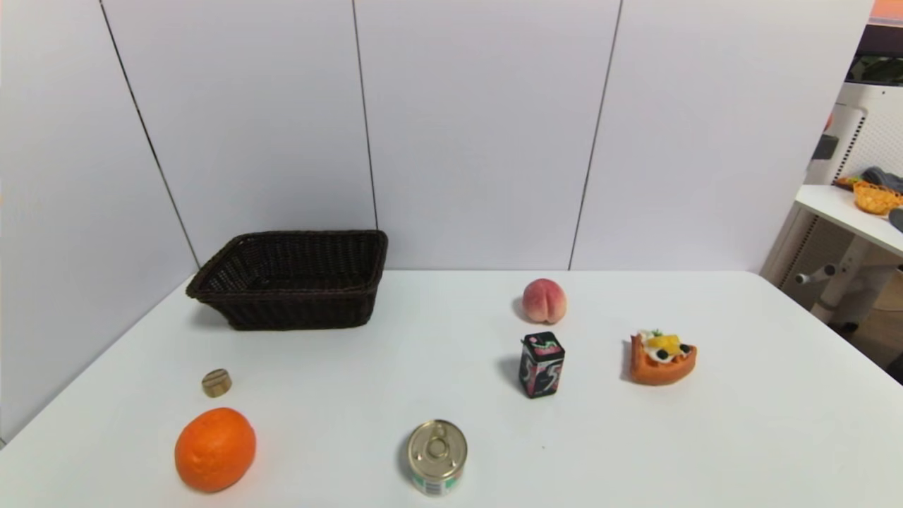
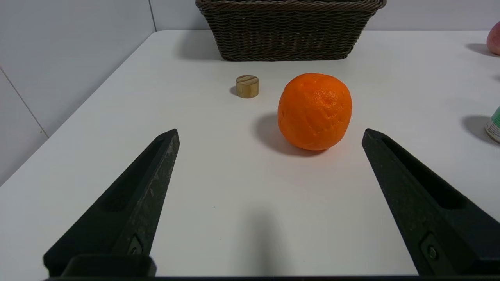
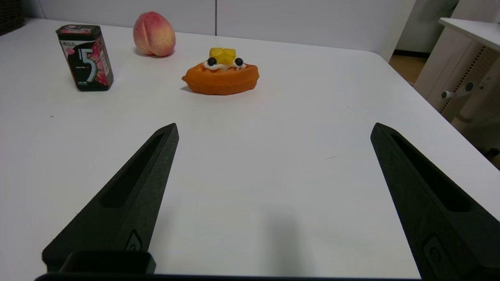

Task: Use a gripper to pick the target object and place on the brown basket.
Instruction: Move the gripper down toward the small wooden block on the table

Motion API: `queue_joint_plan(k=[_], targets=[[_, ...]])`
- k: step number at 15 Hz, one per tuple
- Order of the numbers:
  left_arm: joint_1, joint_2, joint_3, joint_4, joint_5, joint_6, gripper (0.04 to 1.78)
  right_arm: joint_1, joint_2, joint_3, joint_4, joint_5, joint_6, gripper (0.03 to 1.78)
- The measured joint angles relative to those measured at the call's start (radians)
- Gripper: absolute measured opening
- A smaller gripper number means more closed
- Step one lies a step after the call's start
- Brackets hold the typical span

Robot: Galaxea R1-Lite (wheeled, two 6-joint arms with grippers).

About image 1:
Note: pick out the orange waffle cake with fruit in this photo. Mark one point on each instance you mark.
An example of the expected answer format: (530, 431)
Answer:
(662, 358)

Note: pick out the white perforated panel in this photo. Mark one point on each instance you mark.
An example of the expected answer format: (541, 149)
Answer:
(857, 134)

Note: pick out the white side table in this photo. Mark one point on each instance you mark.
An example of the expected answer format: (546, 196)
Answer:
(850, 243)

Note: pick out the grey cloth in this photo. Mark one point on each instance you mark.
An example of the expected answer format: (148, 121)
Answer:
(885, 178)

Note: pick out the small orange woven basket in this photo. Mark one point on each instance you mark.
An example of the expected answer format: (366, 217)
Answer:
(875, 198)

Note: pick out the silver pull-tab tin can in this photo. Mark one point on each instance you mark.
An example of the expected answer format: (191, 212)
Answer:
(437, 455)

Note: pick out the dark brown wicker basket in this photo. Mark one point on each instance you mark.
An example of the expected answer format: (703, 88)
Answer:
(293, 279)

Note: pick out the orange fruit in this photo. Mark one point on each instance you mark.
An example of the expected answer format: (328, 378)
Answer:
(214, 449)

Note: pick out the black pink printed tin box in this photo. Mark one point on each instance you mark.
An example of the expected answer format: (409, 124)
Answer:
(541, 365)

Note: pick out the small wooden cylinder block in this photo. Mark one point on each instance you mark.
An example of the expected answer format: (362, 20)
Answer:
(216, 382)

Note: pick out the pink peach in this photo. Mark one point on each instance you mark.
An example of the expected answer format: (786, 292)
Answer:
(544, 301)

